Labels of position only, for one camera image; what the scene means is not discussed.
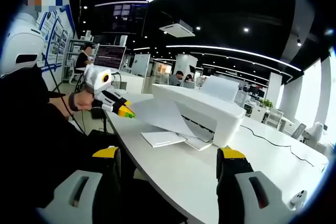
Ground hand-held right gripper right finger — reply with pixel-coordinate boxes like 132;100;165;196
216;145;295;224

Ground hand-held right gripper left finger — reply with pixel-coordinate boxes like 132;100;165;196
54;146;121;224

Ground white paper sheet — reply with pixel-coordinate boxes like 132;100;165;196
130;99;197;138

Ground white printer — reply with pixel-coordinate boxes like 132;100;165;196
141;76;247;152

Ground person's left hand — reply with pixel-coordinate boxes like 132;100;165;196
75;90;96;111

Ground computer monitor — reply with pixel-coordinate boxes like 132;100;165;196
93;45;127;72

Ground black wristband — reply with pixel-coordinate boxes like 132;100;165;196
68;92;79;112

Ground white game controller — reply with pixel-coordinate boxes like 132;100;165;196
290;189;308;210

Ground person in black shirt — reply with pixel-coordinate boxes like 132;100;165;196
0;63;121;211

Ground hanging ceiling screens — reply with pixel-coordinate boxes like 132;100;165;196
94;1;150;35

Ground white office chair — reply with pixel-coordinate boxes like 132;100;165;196
264;108;285;130

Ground white worn chest device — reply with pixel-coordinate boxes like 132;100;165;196
0;11;46;78

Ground white machine by window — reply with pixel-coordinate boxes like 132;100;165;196
301;121;329;146

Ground ceiling air conditioner unit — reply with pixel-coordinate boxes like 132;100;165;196
159;19;196;38

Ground green potted plant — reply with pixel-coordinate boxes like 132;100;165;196
259;99;274;110

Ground black device cable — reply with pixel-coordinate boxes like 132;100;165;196
41;53;89;137

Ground black printer cable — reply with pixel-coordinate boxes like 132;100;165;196
240;124;329;167

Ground blue framed wall poster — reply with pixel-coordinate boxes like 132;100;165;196
36;5;76;70

